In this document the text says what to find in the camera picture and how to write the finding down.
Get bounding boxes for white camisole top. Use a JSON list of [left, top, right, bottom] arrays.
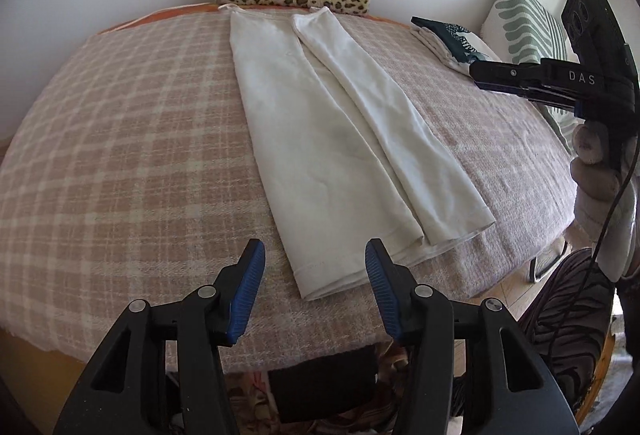
[[230, 7, 495, 301]]

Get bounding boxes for folded clothes pile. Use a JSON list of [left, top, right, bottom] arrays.
[[411, 17, 501, 77]]

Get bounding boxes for right white gloved hand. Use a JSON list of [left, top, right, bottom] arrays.
[[570, 122, 639, 282]]

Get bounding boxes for striped grey trousers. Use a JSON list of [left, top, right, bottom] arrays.
[[518, 247, 617, 412]]

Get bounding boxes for green striped white pillow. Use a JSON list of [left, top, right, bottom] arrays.
[[479, 0, 586, 158]]

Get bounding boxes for pink plaid blanket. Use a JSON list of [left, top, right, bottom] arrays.
[[1, 9, 575, 372]]

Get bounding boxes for orange floral bed sheet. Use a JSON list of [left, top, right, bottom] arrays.
[[96, 2, 408, 35]]

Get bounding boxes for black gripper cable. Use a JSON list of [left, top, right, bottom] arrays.
[[544, 154, 635, 361]]

